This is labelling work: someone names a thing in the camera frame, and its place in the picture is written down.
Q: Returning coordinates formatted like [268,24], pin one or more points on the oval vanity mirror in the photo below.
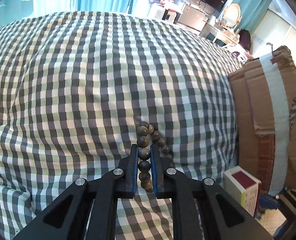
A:
[232,14]

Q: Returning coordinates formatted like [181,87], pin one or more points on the brown cardboard box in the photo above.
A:
[264,92]

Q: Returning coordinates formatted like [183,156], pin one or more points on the teal side curtain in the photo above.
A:
[252,13]

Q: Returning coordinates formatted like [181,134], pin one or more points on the white suitcase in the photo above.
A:
[158,12]

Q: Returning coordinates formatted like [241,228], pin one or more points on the white dressing table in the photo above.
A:
[211,33]

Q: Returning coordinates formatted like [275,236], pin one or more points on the checkered bed blanket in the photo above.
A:
[73,88]

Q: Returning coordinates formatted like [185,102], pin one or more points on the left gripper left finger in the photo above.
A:
[87,209]

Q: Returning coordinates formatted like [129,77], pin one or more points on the silver mini fridge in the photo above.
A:
[192,18]

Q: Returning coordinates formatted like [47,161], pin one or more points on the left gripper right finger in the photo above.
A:
[201,209]

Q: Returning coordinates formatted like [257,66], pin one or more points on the white medicine box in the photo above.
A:
[244,188]

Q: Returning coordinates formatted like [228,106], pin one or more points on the black backpack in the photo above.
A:
[245,39]

